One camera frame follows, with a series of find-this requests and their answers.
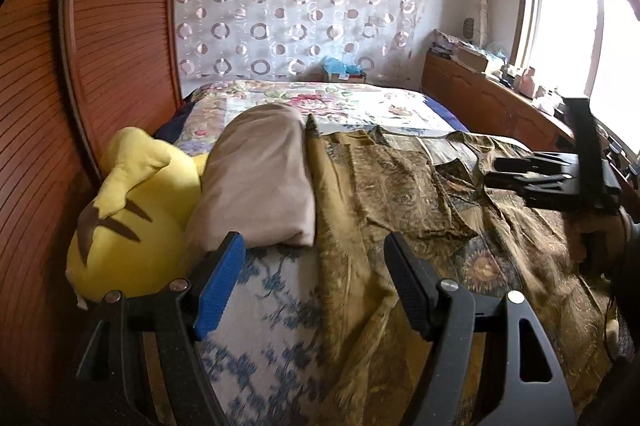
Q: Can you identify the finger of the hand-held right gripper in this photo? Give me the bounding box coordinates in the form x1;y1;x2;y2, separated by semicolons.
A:
485;173;576;207
492;153;578;174

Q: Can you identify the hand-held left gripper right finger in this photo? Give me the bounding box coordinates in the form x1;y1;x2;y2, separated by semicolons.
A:
382;231;576;426

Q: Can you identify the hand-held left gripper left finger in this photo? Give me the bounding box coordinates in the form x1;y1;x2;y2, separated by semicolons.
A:
75;231;248;426

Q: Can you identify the olive patterned garment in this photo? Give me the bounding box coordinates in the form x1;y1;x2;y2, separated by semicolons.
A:
305;116;621;426

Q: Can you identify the person's right hand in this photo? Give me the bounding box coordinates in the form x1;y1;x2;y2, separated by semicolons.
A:
565;208;628;279

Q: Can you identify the pink bottle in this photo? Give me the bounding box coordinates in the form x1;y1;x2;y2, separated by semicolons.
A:
520;66;538;97

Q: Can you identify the long wooden cabinet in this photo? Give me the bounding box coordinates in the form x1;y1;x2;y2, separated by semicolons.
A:
420;51;640;207

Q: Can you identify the yellow plush toy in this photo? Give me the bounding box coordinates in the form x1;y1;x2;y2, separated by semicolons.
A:
65;126;211;312

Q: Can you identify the white plastic bag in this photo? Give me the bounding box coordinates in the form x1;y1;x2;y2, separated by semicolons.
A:
482;41;511;67

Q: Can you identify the pale folded cloth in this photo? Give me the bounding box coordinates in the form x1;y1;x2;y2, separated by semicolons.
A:
182;103;318;257

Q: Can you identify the flat cardboard box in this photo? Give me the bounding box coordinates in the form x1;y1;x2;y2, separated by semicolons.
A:
452;46;491;72

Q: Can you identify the window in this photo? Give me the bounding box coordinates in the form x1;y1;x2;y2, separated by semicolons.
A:
510;0;640;157

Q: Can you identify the stack of books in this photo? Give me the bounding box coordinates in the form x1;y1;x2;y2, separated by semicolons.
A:
430;28;468;57

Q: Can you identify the pink floral bedspread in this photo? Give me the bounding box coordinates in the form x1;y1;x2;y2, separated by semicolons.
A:
175;80;461;147

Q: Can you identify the blue plastic bag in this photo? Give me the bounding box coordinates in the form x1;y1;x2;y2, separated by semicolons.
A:
320;55;363;79

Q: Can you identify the wooden slatted wardrobe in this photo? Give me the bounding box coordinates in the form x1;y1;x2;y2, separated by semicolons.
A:
0;0;183;426

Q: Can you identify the circle print sheer curtain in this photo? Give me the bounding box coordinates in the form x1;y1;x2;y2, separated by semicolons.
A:
172;0;433;92

